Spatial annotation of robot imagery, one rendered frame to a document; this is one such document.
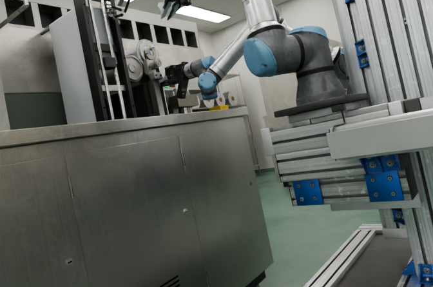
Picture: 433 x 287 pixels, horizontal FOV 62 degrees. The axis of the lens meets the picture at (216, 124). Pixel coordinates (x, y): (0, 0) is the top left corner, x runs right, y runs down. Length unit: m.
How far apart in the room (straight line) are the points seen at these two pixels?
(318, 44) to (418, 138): 0.41
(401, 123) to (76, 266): 0.93
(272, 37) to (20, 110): 1.16
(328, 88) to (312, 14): 5.20
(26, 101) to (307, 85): 1.22
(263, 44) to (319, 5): 5.25
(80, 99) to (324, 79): 1.02
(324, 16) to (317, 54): 5.10
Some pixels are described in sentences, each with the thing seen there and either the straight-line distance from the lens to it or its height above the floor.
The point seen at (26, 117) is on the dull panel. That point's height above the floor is 1.03.
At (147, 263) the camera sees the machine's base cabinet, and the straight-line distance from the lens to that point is 1.32.
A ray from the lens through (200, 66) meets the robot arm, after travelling 1.65.
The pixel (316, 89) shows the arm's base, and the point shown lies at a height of 0.85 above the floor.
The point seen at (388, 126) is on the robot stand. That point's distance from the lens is 0.93.
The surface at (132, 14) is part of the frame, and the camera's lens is 2.36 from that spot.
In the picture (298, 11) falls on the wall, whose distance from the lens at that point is 6.40.
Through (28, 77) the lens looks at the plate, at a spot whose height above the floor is 1.21.
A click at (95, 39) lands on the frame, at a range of 1.51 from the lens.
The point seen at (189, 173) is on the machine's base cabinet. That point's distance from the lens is 1.47.
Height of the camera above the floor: 0.77
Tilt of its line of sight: 2 degrees up
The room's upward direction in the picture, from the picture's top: 12 degrees counter-clockwise
